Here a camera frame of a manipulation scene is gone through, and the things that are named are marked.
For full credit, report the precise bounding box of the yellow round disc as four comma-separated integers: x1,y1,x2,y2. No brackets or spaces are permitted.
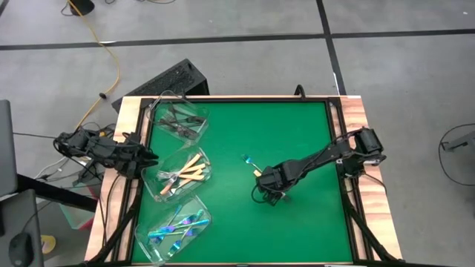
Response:
39,234,57,255

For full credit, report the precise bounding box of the dark grey desk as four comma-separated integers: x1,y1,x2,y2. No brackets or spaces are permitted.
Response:
0,188,45,267

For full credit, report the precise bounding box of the yellow extension cable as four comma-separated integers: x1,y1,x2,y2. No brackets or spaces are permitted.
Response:
68,0,122,131

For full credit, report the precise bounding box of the clear plastic bin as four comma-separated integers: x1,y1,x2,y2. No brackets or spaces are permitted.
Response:
134,194,213,266
141,146,213,204
148,90,211,146

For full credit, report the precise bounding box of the black desk crossbar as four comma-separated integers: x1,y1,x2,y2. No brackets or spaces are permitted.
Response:
15,173,99,213

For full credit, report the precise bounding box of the black computer mouse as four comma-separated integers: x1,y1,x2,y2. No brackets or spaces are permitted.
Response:
7,231,35,267

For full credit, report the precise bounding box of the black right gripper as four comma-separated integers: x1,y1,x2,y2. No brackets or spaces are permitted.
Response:
255,162,297,207

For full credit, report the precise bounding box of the pile of mixed forks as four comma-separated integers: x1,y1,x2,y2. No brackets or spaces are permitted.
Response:
174,128,200,141

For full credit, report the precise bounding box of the grey flat slab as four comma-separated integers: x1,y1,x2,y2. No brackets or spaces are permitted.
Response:
0,99,19,198

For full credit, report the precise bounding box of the black pedestal stand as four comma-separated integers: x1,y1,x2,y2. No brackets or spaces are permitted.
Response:
68,0,96,16

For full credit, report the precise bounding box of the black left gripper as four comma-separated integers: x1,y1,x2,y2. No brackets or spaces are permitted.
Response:
113,142,160,179

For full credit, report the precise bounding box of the black floor cable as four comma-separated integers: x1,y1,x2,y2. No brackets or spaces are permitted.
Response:
439,122,475,187

